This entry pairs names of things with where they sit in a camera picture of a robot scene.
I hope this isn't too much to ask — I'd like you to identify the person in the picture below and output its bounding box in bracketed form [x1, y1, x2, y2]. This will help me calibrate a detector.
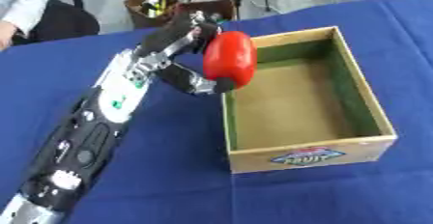
[0, 0, 101, 52]

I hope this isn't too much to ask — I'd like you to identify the tan cardboard box green inside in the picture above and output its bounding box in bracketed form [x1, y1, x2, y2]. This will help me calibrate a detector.
[219, 25, 399, 175]

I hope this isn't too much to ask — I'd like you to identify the red toy pepper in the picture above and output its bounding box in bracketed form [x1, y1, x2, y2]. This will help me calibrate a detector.
[201, 30, 259, 90]

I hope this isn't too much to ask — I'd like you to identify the brown bag with items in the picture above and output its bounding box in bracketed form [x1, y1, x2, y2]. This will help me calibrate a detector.
[123, 0, 239, 30]

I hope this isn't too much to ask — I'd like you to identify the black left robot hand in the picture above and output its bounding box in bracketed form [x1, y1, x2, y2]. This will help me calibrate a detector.
[131, 7, 237, 96]

